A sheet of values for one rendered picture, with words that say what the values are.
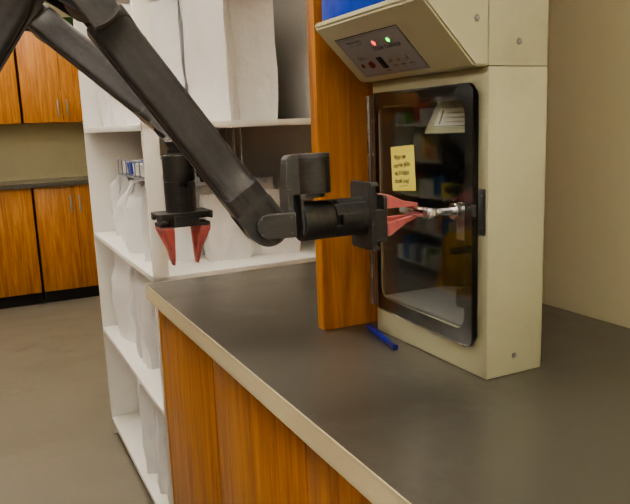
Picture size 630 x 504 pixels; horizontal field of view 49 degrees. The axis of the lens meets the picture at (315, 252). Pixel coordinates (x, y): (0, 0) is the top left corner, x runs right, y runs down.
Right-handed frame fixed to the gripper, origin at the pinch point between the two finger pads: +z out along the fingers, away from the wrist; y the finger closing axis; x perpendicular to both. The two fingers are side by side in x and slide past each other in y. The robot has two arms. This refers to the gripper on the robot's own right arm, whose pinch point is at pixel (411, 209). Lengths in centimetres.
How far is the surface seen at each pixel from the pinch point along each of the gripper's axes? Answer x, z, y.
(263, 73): 127, 27, 31
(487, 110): -10.5, 6.2, 14.8
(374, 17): 2.3, -4.6, 29.3
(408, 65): 3.4, 2.1, 22.4
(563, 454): -34.2, -1.7, -26.0
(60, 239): 490, -11, -68
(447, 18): -10.9, -1.0, 27.3
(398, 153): 10.5, 4.5, 8.4
